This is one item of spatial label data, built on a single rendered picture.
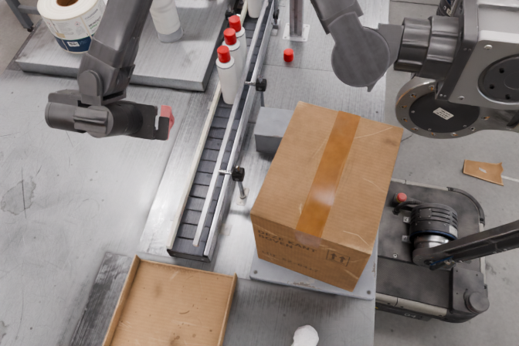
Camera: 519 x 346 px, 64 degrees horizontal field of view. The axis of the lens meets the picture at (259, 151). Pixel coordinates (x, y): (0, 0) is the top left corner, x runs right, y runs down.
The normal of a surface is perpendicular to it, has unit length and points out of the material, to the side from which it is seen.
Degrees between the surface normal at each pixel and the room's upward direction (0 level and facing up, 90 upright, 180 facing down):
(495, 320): 0
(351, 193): 0
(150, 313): 0
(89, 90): 51
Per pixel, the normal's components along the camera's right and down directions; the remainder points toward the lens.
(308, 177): -0.06, -0.54
